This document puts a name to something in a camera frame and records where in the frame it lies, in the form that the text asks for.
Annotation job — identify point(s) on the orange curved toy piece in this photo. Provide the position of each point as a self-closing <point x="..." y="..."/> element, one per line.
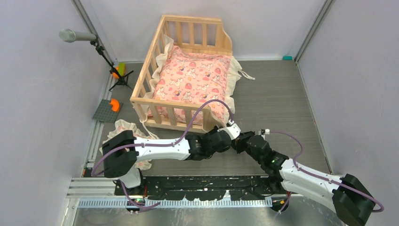
<point x="115" y="105"/>

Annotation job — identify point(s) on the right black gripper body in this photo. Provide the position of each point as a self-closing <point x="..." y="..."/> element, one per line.
<point x="241" y="144"/>

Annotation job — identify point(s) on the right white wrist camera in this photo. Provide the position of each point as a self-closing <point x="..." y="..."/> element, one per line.
<point x="264" y="133"/>

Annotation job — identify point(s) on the grey building plate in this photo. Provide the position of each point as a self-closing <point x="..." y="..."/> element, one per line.
<point x="104" y="113"/>

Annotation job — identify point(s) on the orange green toy ball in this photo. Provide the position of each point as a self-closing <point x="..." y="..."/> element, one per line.
<point x="121" y="68"/>

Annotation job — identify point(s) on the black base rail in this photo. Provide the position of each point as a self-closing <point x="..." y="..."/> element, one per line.
<point x="210" y="188"/>

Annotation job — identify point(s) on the silver microphone on tripod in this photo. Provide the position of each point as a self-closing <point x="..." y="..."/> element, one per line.
<point x="70" y="36"/>

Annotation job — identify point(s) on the pink printed cushion with ties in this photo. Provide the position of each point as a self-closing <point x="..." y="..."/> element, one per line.
<point x="196" y="78"/>

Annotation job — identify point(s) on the teal small block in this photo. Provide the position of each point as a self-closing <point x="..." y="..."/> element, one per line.
<point x="289" y="58"/>

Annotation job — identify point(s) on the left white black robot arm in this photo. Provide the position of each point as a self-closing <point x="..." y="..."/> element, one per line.
<point x="124" y="150"/>

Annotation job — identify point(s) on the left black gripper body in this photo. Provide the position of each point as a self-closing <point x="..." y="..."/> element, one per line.
<point x="216" y="128"/>

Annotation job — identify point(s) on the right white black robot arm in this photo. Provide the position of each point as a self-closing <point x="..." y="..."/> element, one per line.
<point x="344" y="195"/>

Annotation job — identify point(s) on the wooden slatted pet bed frame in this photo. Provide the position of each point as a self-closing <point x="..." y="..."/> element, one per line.
<point x="193" y="34"/>

